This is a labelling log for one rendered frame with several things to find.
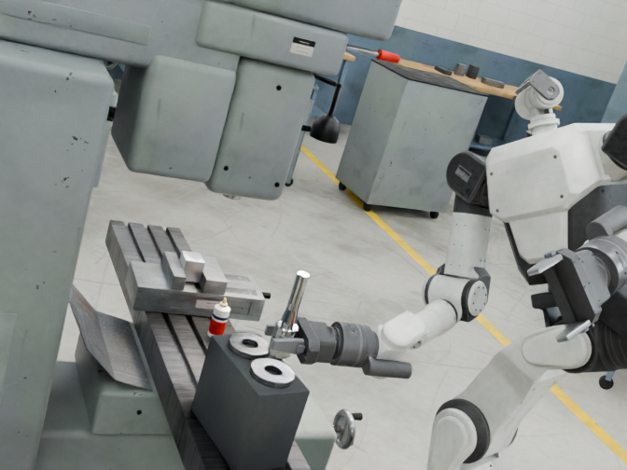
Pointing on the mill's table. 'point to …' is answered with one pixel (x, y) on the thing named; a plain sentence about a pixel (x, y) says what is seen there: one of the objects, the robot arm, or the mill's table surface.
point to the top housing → (336, 14)
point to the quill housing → (260, 130)
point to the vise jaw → (213, 277)
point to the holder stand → (248, 402)
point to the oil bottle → (219, 319)
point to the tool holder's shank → (295, 299)
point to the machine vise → (188, 291)
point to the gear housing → (271, 38)
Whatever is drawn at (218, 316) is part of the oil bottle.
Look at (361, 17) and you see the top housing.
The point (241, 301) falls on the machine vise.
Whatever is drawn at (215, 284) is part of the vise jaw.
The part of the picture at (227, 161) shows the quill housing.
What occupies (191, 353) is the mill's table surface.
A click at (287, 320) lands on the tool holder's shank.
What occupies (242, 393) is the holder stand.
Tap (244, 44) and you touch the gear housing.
